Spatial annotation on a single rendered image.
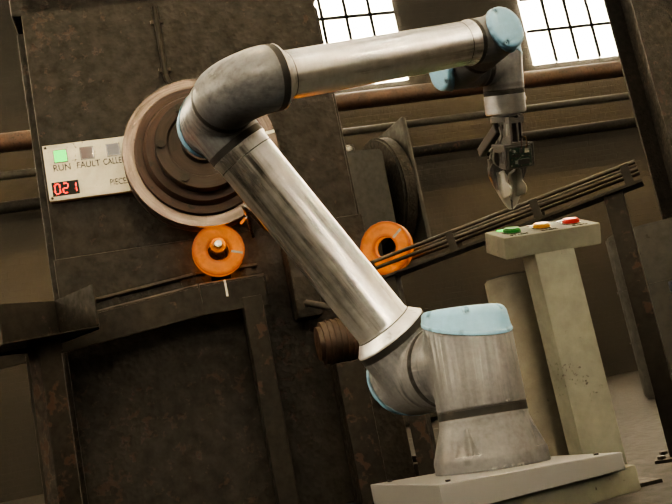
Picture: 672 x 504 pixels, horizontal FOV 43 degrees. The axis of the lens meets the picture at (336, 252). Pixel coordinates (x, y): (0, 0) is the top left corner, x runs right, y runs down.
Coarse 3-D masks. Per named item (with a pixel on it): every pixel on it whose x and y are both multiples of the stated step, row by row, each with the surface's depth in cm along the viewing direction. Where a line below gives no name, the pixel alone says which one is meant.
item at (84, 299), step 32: (0, 320) 203; (32, 320) 231; (64, 320) 233; (96, 320) 222; (0, 352) 220; (32, 352) 218; (32, 384) 218; (64, 384) 218; (64, 416) 216; (64, 448) 214; (64, 480) 212
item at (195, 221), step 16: (192, 80) 265; (160, 96) 262; (144, 112) 260; (128, 128) 258; (272, 128) 266; (128, 144) 257; (128, 160) 256; (128, 176) 255; (144, 192) 255; (160, 208) 255; (240, 208) 259; (192, 224) 256; (208, 224) 256; (224, 224) 263
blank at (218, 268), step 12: (204, 228) 258; (216, 228) 259; (228, 228) 260; (204, 240) 258; (228, 240) 259; (240, 240) 260; (192, 252) 256; (204, 252) 257; (240, 252) 259; (204, 264) 256; (216, 264) 257; (228, 264) 257; (240, 264) 261; (216, 276) 258
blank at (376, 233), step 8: (376, 224) 251; (384, 224) 250; (392, 224) 249; (368, 232) 252; (376, 232) 251; (384, 232) 250; (392, 232) 249; (400, 232) 248; (408, 232) 249; (368, 240) 252; (376, 240) 251; (400, 240) 248; (408, 240) 247; (360, 248) 252; (368, 248) 251; (376, 248) 252; (400, 248) 247; (368, 256) 251; (376, 256) 250; (376, 264) 250; (392, 264) 248; (400, 264) 247; (384, 272) 249
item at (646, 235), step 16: (656, 224) 438; (608, 240) 463; (640, 240) 442; (656, 240) 438; (640, 256) 443; (656, 256) 437; (656, 272) 437; (624, 288) 454; (656, 288) 437; (624, 304) 458; (656, 304) 437; (640, 352) 449; (640, 368) 453
